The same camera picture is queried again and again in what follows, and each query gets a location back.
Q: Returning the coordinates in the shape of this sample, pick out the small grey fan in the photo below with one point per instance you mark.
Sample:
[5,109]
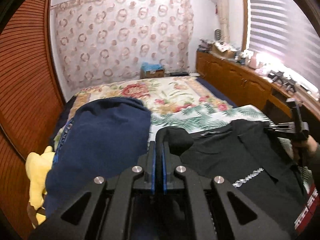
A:
[218,34]

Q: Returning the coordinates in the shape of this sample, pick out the palm leaf blanket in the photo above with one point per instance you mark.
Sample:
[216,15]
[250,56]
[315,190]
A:
[200,115]

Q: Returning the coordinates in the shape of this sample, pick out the pink cloth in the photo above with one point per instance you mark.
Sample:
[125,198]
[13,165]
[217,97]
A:
[264,67]

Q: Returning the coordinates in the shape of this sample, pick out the person's right forearm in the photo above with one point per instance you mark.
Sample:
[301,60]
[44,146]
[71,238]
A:
[316,163]

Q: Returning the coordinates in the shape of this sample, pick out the black gripper on cabinet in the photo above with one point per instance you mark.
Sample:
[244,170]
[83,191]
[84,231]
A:
[275,77]
[289,85]

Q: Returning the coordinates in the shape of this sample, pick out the navy bed sheet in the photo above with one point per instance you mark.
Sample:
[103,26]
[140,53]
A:
[215,92]

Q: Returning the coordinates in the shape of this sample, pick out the beige drape curtain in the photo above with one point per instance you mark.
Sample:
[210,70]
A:
[223,12]

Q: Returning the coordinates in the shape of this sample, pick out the long wooden cabinet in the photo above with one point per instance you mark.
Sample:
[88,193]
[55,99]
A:
[237,80]

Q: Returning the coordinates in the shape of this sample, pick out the yellow plush toy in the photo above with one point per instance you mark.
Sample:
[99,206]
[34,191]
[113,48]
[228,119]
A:
[37,175]

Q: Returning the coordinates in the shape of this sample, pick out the striped window blind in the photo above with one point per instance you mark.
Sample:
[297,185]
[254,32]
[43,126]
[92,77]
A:
[280,25]

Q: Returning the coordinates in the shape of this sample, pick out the black flat box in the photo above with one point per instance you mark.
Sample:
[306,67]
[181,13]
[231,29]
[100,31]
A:
[178,74]

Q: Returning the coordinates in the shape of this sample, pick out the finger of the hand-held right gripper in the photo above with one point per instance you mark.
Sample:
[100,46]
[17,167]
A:
[285,130]

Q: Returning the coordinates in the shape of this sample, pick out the navy blue garment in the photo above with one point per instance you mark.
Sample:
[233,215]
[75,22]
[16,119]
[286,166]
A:
[100,135]

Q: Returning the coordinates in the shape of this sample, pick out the wooden louvered wardrobe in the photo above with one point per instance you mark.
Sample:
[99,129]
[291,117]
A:
[30,80]

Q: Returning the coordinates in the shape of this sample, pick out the circle-patterned sheer curtain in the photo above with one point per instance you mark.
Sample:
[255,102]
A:
[120,35]

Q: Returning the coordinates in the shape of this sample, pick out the open cardboard box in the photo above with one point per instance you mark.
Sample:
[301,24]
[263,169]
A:
[225,51]

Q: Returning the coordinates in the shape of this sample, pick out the black collared shirt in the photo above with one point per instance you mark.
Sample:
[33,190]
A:
[237,155]

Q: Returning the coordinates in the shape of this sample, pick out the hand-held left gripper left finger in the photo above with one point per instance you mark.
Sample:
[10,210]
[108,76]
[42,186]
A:
[153,170]

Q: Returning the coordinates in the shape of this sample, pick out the floral bedspread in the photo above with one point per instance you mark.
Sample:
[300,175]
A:
[175,95]

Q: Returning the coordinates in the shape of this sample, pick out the wooden window frame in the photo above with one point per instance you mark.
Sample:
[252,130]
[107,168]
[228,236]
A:
[245,17]

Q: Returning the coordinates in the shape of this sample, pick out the labelled cardboard box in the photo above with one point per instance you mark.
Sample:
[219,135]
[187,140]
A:
[152,74]

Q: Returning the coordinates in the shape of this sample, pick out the person's right hand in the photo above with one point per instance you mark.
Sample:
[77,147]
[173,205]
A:
[312,145]

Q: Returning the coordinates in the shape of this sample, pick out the pink jug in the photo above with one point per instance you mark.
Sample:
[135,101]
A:
[255,60]

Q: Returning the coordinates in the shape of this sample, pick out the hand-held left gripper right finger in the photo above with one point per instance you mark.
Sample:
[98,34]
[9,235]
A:
[165,172]

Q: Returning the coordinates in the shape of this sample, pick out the grey patterned cloth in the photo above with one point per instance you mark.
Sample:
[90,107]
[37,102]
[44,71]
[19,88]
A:
[206,43]

